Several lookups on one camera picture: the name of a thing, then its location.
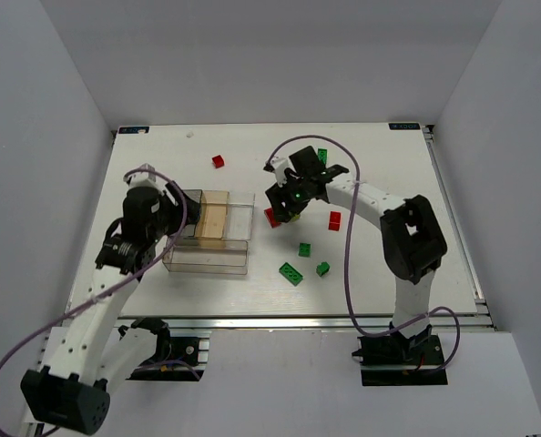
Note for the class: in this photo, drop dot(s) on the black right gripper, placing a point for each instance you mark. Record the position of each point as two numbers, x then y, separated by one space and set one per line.
280 205

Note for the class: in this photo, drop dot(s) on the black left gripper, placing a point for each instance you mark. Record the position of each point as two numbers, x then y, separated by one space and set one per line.
188 208

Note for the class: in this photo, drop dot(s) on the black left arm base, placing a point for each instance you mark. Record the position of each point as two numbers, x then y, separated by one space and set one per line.
176 357

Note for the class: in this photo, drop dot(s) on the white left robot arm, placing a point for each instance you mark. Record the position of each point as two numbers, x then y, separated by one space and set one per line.
73 388

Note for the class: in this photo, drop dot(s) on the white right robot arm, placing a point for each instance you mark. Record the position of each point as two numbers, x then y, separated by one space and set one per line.
412 239

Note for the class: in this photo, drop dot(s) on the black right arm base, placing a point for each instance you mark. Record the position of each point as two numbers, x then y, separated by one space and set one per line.
394 361

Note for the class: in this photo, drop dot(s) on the smoky grey plastic bin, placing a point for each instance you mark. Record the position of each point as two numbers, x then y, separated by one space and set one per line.
193 199

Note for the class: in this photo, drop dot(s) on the small green lego brick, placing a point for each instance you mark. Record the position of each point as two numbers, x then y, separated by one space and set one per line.
304 250

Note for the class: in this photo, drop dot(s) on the clear long front bin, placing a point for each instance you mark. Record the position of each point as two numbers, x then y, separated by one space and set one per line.
208 256

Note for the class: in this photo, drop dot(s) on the small red lego brick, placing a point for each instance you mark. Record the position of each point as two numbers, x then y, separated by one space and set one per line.
218 161

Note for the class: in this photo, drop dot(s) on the long green lego near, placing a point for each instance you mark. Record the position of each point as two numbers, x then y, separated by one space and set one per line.
293 276

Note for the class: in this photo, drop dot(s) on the green lego brick tilted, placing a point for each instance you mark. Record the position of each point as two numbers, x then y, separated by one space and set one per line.
322 268

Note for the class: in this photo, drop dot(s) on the green long lego far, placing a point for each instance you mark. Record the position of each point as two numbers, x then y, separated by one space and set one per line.
322 155

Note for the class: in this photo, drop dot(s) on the blue label left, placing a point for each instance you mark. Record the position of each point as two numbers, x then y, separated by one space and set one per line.
133 130

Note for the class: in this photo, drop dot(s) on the blue label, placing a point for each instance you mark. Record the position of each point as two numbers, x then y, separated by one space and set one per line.
133 130
401 126

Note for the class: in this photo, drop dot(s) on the blue label right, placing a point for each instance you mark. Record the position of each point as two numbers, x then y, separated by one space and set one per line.
401 126

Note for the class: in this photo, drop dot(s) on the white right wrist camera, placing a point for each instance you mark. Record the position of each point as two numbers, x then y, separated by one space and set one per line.
280 168

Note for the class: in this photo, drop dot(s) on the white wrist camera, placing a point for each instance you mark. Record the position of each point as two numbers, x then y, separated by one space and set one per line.
142 177
280 168

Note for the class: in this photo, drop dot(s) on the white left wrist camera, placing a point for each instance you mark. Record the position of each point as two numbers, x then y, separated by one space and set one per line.
142 177

